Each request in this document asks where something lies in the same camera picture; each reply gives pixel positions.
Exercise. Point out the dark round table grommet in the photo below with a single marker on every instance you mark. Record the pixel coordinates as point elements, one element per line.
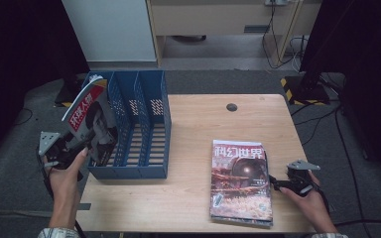
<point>231,107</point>

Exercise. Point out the black stand with striped tape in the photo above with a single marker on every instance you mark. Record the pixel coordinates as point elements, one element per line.
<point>307,92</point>

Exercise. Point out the grey tape strip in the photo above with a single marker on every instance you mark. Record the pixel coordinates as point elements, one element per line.
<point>86,207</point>

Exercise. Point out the blue plastic file rack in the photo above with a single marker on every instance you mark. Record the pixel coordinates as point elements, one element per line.
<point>129,172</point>

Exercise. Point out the red planet cover magazine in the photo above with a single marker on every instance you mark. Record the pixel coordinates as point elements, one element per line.
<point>241,178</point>

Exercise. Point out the person's right hand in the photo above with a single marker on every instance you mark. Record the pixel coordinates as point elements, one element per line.
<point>311,203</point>

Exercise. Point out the beige wooden desk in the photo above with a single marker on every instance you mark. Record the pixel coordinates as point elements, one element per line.
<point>211,20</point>

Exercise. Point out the person's left hand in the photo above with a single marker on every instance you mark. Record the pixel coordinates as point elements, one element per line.
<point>64,181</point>

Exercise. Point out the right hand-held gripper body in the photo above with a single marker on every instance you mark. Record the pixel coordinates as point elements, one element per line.
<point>302,165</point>

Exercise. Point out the portrait cover magazine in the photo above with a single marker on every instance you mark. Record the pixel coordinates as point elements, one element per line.
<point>82,112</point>

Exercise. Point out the black stand base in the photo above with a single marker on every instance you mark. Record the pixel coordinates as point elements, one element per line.
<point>66,97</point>

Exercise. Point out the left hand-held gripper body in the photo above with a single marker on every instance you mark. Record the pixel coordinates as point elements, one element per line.
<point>49,142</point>

